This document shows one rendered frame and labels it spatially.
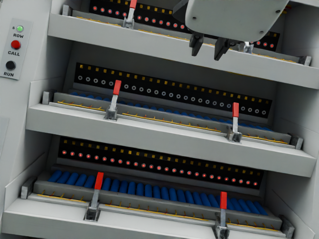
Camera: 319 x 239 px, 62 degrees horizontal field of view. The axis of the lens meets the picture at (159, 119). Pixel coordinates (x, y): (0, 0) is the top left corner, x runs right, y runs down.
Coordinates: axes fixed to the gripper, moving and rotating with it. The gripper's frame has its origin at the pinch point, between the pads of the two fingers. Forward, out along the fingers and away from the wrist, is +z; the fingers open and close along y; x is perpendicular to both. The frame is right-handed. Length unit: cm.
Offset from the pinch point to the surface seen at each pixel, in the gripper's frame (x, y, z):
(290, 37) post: 27.0, 31.2, 27.2
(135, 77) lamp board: 7.7, -10.7, 31.2
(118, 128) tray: -10.1, -11.9, 19.1
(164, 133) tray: -9.8, -2.6, 18.8
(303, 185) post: -15.1, 30.5, 23.3
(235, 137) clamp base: -7.3, 13.4, 21.1
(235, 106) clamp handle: -0.7, 12.5, 19.8
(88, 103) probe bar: -4.0, -19.9, 24.4
